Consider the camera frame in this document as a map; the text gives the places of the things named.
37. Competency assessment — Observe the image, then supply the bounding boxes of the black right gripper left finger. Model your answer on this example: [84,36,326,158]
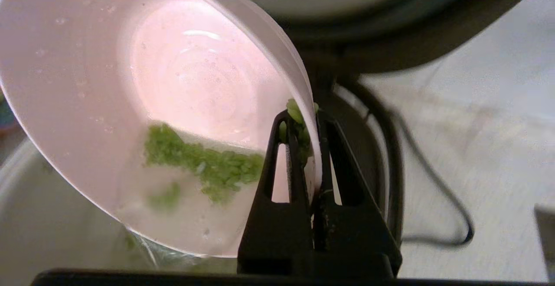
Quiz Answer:
[237,110,315,276]

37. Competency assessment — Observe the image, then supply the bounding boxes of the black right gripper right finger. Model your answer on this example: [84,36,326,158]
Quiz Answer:
[313,110,403,278]

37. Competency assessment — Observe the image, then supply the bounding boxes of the chopped green vegetables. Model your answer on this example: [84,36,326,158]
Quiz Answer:
[144,123,265,205]

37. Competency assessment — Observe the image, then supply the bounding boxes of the black electric rice cooker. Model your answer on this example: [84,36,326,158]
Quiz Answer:
[191,0,553,75]

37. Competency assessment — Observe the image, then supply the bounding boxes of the black cooker power cord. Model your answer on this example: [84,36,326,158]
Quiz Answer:
[388,106,474,247]

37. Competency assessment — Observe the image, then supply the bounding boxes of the pink bowl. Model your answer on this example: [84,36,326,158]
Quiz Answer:
[0,0,323,258]

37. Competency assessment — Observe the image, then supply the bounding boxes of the grey inner pot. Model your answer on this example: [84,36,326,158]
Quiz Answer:
[0,139,239,274]

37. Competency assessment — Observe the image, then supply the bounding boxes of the green vegetable scrap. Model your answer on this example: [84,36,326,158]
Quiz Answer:
[280,99,320,165]

